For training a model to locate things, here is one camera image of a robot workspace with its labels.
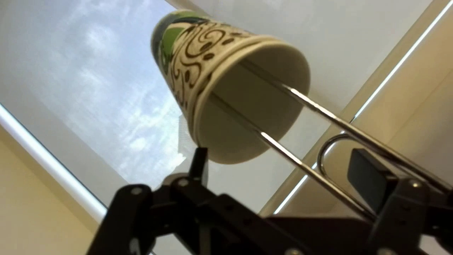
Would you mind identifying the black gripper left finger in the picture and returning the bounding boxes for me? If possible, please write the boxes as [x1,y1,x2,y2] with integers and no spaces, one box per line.
[85,146,286,255]

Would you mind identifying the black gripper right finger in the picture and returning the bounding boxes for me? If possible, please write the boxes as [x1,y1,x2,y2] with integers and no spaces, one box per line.
[346,147,453,255]

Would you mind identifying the printed paper cup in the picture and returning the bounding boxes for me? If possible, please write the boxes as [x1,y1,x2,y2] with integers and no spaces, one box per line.
[150,8,313,166]

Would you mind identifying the window with white blinds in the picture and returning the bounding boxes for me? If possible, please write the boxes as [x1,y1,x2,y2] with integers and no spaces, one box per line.
[0,0,453,224]

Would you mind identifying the metal wire paper towel holder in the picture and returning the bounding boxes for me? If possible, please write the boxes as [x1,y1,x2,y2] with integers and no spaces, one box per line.
[208,55,453,224]

